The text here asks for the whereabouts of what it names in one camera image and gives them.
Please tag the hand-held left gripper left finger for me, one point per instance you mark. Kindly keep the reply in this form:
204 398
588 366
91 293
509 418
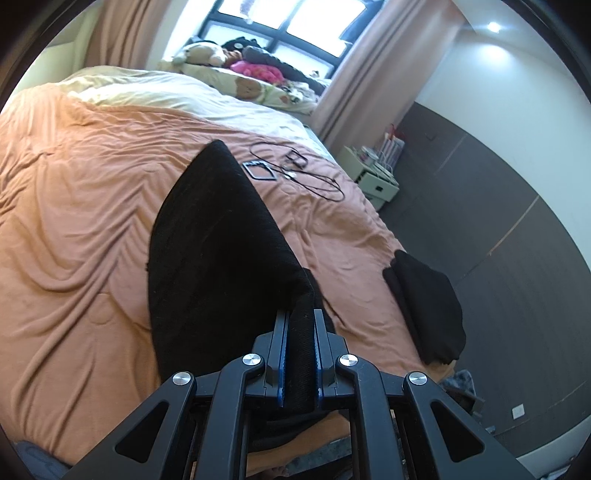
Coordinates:
277 350

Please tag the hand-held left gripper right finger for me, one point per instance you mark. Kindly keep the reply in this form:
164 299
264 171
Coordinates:
323 350

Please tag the black pants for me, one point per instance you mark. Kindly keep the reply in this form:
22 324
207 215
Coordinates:
221 240

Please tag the crumpled black garment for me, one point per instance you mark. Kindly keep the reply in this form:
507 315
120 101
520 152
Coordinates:
429 309

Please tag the grey rug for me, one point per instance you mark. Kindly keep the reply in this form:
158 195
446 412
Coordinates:
461 387

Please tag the light green nightstand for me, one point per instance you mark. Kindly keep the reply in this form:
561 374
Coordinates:
369 177

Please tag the smartphone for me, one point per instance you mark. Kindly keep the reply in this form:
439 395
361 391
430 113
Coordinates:
260 170

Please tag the bed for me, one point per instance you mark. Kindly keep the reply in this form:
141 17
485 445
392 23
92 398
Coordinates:
323 143

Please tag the bear print cushion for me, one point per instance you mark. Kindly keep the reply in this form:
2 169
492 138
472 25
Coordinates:
249 90

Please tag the pink plush garment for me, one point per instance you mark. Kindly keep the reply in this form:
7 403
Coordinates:
256 70

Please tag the dark grey garment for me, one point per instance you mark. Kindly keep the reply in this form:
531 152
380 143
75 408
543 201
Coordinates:
277 62

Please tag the beige plush toy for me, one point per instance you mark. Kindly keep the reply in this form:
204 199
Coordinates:
201 53

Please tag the black plush toy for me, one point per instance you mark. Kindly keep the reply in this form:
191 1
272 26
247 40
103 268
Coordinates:
235 45

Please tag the black framed window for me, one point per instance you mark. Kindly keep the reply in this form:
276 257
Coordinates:
277 34

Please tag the ceiling spot light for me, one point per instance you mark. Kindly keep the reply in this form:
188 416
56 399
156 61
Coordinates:
494 27

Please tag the white wall socket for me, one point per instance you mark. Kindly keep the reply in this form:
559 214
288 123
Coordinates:
519 411

